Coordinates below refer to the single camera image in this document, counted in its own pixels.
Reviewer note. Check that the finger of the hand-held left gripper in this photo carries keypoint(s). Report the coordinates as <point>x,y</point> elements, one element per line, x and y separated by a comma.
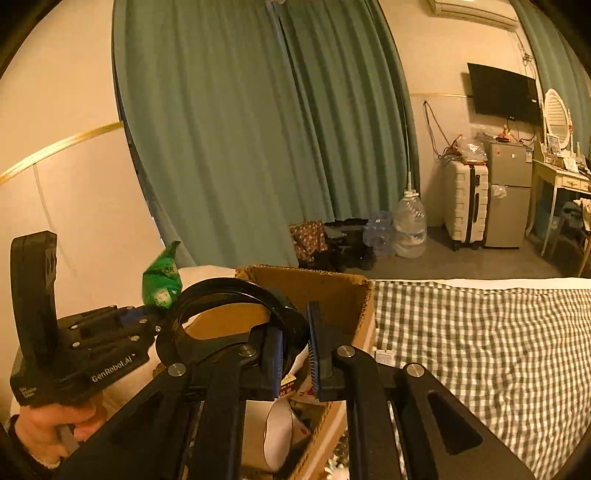
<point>134,314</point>
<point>145,333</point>

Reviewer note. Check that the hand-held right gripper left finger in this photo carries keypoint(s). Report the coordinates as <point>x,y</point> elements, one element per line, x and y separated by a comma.
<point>276,364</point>

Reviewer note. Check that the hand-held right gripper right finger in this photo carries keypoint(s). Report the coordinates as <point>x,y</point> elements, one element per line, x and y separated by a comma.
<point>314,341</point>

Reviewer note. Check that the green snack packet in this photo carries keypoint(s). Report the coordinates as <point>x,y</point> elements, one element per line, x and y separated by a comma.
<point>161,277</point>

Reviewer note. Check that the brown cardboard box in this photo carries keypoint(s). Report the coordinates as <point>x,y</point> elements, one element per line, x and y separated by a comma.
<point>323,295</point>

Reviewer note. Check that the person's left forearm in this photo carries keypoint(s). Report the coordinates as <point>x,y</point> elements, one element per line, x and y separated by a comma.
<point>14,436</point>

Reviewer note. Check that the person's left hand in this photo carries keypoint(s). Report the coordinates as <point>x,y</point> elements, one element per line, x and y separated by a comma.
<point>51,429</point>

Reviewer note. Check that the small white paper label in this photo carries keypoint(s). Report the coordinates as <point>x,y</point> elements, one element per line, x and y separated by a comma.
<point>385,358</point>

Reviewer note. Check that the dark shoes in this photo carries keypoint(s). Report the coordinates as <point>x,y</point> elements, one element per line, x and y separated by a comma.
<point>351,251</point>

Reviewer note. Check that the patterned brown bag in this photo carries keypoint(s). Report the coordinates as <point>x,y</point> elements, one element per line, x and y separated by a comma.
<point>308,242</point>

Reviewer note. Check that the crinkled silver foil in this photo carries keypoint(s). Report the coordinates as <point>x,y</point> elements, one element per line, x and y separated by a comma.
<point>337,457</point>

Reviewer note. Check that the small clear water bottle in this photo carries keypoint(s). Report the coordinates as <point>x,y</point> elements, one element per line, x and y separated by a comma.
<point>379,233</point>

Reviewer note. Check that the large clear water bottle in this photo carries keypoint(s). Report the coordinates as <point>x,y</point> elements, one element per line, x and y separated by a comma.
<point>410,226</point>

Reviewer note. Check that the wide green curtain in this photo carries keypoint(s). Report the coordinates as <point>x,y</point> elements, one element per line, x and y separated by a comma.
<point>231,138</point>

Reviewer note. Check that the white suitcase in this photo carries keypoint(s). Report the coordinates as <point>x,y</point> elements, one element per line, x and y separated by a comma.
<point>464,203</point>

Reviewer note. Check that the grey small fridge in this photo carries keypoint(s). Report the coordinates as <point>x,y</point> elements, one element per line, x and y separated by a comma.
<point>508,198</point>

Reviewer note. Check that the clear plastic bag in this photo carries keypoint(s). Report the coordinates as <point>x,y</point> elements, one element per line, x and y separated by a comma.
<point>473,150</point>

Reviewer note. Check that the cream dressing table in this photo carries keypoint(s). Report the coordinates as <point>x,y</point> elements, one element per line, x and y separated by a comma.
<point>561,177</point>

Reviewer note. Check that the white oval mirror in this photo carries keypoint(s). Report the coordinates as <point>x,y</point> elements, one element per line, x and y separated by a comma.
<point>556,115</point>

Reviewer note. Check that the white air conditioner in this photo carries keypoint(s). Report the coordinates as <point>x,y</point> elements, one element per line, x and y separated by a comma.
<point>475,11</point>

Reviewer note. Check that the narrow green curtain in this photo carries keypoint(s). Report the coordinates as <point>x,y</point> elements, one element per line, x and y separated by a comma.
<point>554,46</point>

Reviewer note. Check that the black wall television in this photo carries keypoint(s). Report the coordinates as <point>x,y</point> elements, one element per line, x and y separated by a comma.
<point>503,92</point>

